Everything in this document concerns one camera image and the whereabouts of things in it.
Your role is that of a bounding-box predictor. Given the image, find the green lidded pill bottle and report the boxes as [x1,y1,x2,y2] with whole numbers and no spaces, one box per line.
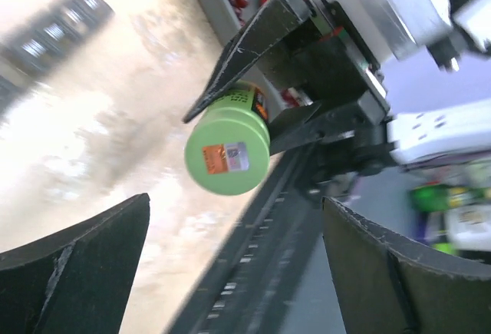
[184,81,270,196]

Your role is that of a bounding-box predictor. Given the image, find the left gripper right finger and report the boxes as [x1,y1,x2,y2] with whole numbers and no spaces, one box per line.
[322,197,490,334]

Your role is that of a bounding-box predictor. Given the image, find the grey fruit tray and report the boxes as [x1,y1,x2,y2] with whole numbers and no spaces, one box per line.
[198,0,316,117]

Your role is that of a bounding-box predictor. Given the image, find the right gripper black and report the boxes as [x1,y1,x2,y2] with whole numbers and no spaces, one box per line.
[183,0,395,180]

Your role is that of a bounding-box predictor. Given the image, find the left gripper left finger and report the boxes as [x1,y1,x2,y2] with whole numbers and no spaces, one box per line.
[1,193,150,333]

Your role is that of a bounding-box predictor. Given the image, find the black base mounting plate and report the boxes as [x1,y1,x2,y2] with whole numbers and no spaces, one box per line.
[167,146,327,333]

